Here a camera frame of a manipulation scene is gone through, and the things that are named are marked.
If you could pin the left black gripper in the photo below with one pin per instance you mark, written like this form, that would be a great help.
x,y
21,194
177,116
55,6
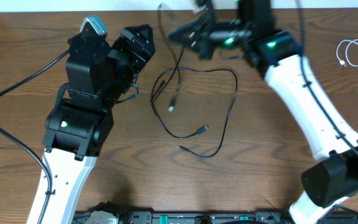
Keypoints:
x,y
127,48

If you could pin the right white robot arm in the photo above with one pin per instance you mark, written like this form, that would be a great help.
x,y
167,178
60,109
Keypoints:
x,y
282,64

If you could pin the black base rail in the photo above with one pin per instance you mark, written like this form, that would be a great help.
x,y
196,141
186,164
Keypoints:
x,y
104,217

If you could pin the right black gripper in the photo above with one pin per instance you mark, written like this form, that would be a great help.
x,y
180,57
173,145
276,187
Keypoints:
x,y
204,42

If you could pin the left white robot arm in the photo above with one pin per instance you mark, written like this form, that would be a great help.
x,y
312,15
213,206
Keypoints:
x,y
81,119

